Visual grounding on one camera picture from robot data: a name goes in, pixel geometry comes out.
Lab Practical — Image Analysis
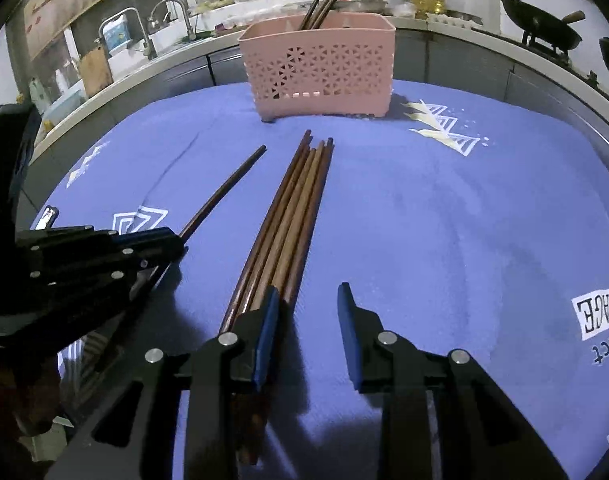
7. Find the black gas burner stand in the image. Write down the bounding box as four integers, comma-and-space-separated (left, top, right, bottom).
521, 30, 571, 63

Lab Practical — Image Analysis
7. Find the bundle of brown chopsticks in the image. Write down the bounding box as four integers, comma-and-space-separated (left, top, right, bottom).
217, 130, 335, 466

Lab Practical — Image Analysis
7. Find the white box with blue label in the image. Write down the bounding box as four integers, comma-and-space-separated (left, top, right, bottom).
107, 15, 135, 56

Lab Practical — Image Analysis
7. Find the pink perforated plastic basket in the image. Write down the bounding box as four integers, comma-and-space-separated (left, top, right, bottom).
238, 12, 397, 122

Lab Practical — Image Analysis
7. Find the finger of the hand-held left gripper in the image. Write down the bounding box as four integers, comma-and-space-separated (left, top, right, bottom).
15, 224, 188, 282
0, 261, 174, 361

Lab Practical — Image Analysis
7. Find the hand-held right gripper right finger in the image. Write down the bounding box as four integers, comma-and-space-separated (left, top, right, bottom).
337, 282, 570, 480

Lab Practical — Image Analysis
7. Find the white egg tray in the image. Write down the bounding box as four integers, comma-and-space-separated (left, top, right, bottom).
427, 12, 485, 29

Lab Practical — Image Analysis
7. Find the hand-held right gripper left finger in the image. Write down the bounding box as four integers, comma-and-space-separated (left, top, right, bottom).
44, 285, 281, 480

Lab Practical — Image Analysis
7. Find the wooden cutting board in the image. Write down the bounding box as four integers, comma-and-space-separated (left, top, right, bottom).
78, 46, 114, 97

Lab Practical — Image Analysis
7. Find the black wok with wooden handle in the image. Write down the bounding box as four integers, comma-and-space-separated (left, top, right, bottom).
500, 0, 586, 52

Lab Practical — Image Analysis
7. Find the blue printed cloth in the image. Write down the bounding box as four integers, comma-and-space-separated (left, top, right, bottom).
27, 80, 609, 480

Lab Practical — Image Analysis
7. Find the steel kitchen faucet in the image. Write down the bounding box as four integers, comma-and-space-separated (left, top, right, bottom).
98, 7, 158, 59
147, 0, 195, 43

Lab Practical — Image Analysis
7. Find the dark brown chopstick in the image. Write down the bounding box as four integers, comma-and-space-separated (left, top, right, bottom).
178, 145, 268, 242

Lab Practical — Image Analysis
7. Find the grey kitchen counter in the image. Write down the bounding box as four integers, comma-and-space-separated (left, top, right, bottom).
29, 12, 609, 186

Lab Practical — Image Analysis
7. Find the light blue plastic tub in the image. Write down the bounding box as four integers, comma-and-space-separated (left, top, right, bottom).
49, 87, 86, 122

